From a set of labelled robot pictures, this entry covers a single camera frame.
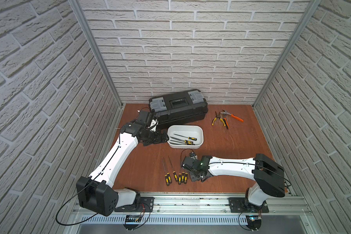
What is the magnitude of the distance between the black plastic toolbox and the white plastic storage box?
0.03 m

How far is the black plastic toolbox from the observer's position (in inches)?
37.2

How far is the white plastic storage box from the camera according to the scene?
954 mm
